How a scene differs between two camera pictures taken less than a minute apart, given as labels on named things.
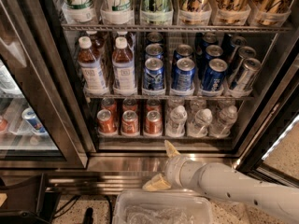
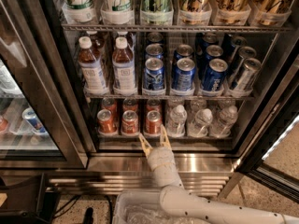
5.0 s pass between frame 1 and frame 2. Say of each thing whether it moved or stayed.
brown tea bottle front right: stayed
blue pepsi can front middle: stayed
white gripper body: moved
